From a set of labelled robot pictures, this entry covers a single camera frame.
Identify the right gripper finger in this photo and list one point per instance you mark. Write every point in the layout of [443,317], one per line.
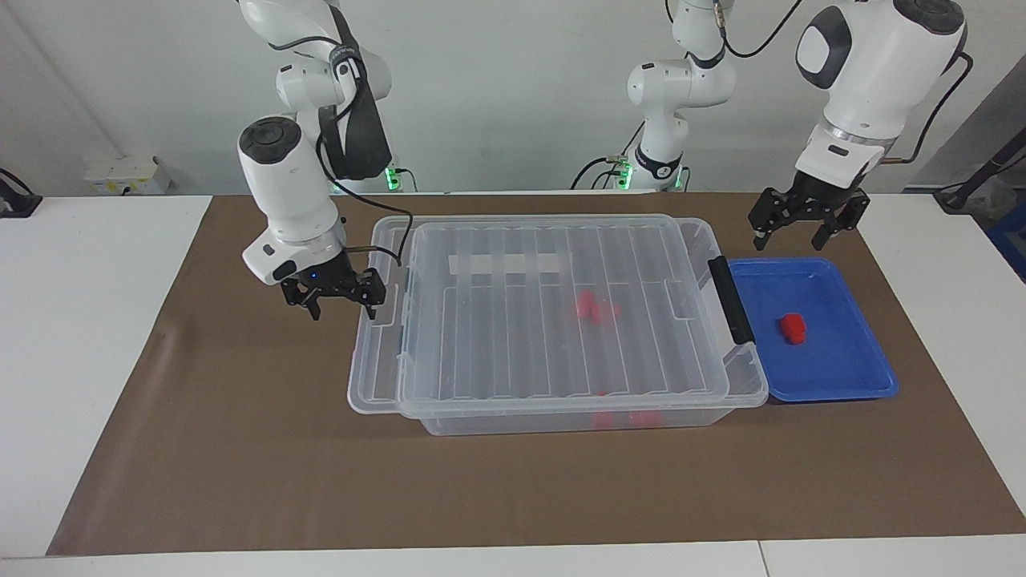
[313,303]
[373,288]

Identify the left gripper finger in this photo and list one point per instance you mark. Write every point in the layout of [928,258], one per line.
[848,212]
[771,212]

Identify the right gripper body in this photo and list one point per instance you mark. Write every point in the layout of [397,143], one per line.
[325,276]

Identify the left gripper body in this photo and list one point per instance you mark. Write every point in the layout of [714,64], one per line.
[819,192]

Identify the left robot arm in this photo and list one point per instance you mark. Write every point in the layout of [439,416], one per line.
[870,72]

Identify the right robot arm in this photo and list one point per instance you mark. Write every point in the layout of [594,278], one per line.
[280,200]

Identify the black box latch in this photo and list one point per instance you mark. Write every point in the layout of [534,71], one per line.
[731,300]

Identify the red block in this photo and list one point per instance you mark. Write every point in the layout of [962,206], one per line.
[646,418]
[793,328]
[591,306]
[605,418]

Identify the clear plastic storage box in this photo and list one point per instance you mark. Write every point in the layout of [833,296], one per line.
[513,336]
[521,423]

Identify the white socket box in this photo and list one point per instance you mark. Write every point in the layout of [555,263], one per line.
[128,175]

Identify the black stand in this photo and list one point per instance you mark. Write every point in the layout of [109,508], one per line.
[14,200]
[974,180]

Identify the blue plastic tray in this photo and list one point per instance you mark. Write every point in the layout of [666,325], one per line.
[834,369]

